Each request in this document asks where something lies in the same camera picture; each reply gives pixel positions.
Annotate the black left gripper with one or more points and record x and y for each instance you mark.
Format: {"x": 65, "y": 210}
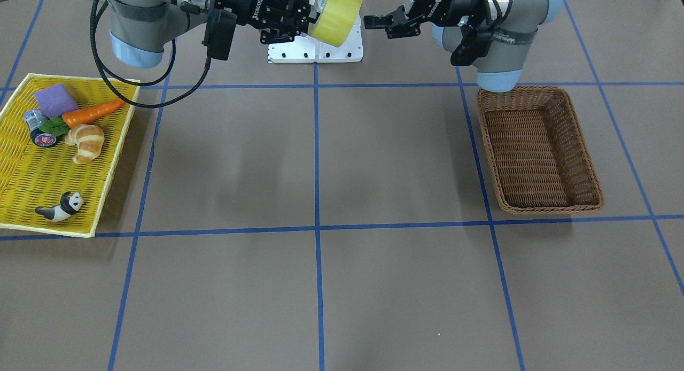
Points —
{"x": 460, "y": 6}

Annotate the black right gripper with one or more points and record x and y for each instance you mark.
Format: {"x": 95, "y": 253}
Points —
{"x": 247, "y": 8}

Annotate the yellow tape roll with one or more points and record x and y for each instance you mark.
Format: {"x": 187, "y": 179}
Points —
{"x": 335, "y": 20}

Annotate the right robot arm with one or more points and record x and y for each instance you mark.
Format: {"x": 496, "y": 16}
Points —
{"x": 141, "y": 28}

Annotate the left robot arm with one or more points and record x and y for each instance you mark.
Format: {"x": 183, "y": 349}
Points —
{"x": 493, "y": 36}

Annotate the brown wicker basket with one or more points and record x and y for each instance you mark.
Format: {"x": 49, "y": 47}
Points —
{"x": 537, "y": 153}

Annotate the yellow woven basket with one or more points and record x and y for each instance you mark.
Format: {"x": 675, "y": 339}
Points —
{"x": 32, "y": 176}

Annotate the toy croissant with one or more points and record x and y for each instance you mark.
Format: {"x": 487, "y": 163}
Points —
{"x": 88, "y": 139}

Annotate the orange toy carrot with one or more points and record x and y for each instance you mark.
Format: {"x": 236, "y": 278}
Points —
{"x": 60, "y": 125}

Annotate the purple foam block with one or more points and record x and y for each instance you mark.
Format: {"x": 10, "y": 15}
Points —
{"x": 55, "y": 100}

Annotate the small labelled can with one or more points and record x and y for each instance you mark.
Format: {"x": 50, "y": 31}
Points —
{"x": 34, "y": 119}

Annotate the toy panda figure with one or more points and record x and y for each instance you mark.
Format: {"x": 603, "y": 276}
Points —
{"x": 69, "y": 205}

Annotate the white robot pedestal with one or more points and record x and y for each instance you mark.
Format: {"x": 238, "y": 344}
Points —
{"x": 308, "y": 50}

